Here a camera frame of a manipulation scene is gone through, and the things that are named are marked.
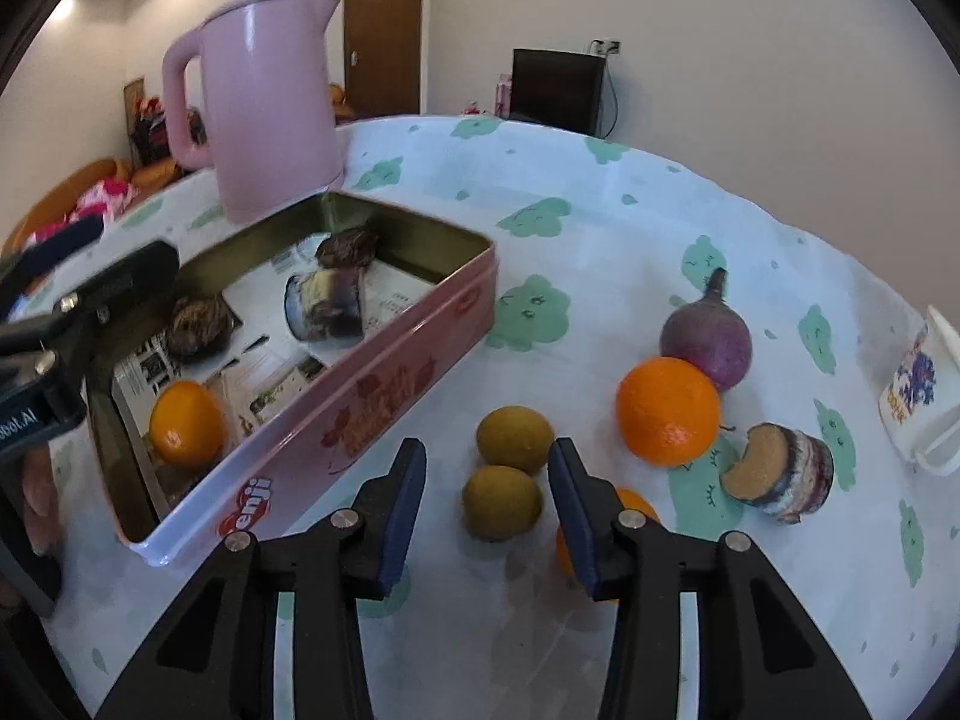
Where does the pink biscuit tin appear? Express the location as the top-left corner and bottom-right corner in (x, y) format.
(86, 192), (498, 566)

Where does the person's left hand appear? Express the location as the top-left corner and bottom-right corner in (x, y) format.
(23, 445), (60, 556)

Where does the pink floral cushion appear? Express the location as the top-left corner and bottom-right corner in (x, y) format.
(23, 179), (139, 247)

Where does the brown wooden door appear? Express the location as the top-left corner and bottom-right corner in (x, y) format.
(343, 0), (423, 119)

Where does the large orange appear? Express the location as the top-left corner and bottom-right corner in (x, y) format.
(613, 356), (721, 468)

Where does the orange leather sofa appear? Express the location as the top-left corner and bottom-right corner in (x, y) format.
(2, 158), (184, 255)

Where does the green brown round fruit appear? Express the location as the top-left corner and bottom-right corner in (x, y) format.
(475, 405), (555, 475)

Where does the pink electric kettle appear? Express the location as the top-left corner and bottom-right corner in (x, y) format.
(161, 0), (345, 224)

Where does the cloud print tablecloth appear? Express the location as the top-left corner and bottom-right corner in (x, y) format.
(342, 117), (958, 718)

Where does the black television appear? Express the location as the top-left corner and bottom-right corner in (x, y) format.
(509, 49), (607, 135)

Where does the white floral mug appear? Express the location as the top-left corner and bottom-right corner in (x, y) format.
(878, 305), (960, 476)

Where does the small orange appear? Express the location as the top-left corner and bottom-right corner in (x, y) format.
(148, 380), (226, 472)

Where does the purple round turnip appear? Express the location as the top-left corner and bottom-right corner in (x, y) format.
(659, 268), (754, 394)

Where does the cut purple sugarcane piece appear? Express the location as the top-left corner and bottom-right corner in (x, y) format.
(283, 268), (364, 344)

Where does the dark brown water chestnut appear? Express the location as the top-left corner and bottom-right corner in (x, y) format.
(314, 226), (377, 270)

